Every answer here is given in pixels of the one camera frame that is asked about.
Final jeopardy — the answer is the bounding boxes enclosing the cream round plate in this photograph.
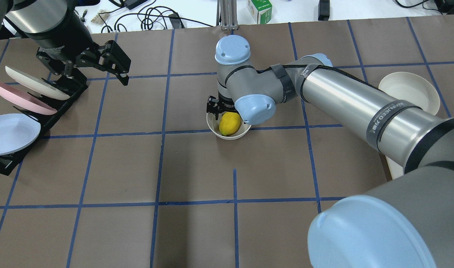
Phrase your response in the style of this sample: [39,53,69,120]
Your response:
[378,72,440,115]

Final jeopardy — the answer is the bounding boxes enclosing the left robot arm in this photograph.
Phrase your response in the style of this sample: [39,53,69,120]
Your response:
[0,0,131,86]

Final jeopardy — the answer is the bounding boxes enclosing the pink plate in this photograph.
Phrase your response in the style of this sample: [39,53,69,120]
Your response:
[0,82,58,115]

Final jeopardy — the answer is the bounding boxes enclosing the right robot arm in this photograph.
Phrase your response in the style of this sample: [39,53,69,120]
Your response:
[207,35,454,268]

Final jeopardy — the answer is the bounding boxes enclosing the green white box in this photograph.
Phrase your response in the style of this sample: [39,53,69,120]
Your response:
[246,0,273,24]

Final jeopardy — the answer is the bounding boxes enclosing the black power adapter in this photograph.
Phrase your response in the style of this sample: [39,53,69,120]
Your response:
[317,0,330,21]

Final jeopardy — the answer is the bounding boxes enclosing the white rectangular tray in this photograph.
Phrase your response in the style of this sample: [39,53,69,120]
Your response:
[386,157,404,180]

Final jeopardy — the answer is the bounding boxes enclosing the yellow lemon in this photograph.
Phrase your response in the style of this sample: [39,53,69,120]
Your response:
[219,112,243,136]

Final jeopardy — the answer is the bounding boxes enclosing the black dish rack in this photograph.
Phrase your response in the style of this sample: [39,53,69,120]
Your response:
[0,74,88,175]

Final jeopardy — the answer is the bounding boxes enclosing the aluminium frame post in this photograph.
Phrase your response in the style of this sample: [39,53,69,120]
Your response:
[216,0,239,31]

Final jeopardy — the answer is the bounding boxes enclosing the blue plate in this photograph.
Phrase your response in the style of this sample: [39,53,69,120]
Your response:
[0,114,41,156]

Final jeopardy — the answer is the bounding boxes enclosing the cream plate in rack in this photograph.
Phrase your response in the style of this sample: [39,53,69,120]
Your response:
[5,66,70,101]

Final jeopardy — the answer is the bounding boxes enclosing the white bowl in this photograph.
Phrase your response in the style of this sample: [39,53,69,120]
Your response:
[205,112,252,140]

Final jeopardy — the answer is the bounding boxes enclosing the black laptop charger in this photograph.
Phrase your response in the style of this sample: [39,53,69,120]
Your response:
[123,0,148,10]

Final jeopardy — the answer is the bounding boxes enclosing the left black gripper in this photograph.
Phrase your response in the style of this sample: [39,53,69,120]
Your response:
[35,37,131,86]

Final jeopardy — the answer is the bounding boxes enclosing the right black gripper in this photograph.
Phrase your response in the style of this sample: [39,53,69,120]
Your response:
[207,93,237,120]

